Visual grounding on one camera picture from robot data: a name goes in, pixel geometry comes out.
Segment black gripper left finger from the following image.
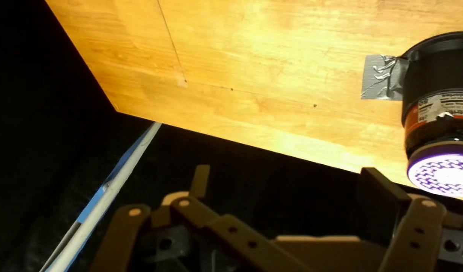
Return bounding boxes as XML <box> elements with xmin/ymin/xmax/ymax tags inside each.
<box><xmin>89</xmin><ymin>163</ymin><xmax>319</xmax><ymax>272</ymax></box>

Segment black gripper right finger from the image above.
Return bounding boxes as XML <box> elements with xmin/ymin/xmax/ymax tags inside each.
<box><xmin>360</xmin><ymin>166</ymin><xmax>463</xmax><ymax>272</ymax></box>

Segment black jar with orange label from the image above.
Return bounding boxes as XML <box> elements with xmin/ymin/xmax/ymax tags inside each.
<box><xmin>400</xmin><ymin>30</ymin><xmax>463</xmax><ymax>198</ymax></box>

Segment white pole with blue tape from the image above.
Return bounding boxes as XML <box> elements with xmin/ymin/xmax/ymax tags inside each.
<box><xmin>38</xmin><ymin>121</ymin><xmax>164</xmax><ymax>272</ymax></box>

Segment grey duct tape patch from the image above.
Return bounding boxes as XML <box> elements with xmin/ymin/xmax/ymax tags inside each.
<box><xmin>360</xmin><ymin>51</ymin><xmax>410</xmax><ymax>103</ymax></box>

